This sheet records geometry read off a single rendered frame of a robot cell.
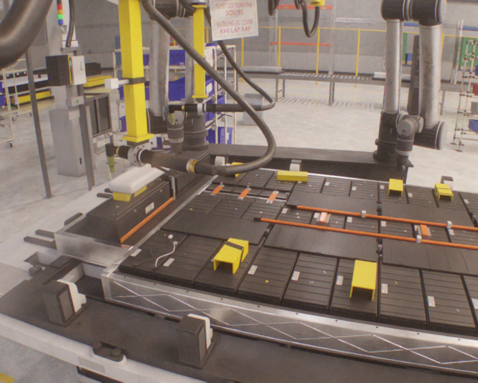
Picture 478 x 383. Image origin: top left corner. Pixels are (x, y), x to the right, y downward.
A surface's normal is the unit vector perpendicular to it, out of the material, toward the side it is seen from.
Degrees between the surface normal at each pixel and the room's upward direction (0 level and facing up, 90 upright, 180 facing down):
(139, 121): 90
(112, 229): 90
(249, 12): 90
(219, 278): 0
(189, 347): 90
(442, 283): 0
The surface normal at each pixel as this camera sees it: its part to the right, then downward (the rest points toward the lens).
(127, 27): -0.54, 0.31
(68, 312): 0.95, 0.11
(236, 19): 0.63, 0.29
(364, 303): 0.00, -0.93
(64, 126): -0.31, 0.35
